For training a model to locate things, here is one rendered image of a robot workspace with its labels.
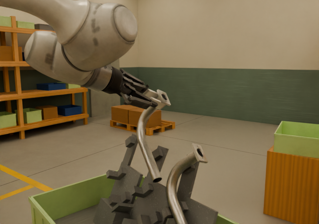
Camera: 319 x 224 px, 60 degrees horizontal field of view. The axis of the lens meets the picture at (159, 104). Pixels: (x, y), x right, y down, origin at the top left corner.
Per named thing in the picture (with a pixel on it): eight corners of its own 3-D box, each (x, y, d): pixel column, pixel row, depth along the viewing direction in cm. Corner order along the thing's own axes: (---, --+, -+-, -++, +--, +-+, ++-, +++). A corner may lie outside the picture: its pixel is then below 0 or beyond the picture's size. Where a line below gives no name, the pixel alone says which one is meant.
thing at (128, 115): (109, 126, 611) (109, 106, 604) (136, 120, 671) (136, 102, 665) (149, 135, 533) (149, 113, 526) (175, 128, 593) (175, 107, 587)
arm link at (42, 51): (72, 93, 74) (101, 80, 66) (12, 71, 64) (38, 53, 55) (78, 58, 78) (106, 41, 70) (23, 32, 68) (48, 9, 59)
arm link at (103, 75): (94, 47, 74) (111, 56, 78) (75, 69, 78) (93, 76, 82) (98, 70, 68) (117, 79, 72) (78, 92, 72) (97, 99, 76)
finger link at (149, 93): (142, 95, 90) (142, 93, 90) (157, 101, 95) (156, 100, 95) (148, 89, 88) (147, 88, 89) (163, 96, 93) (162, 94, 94)
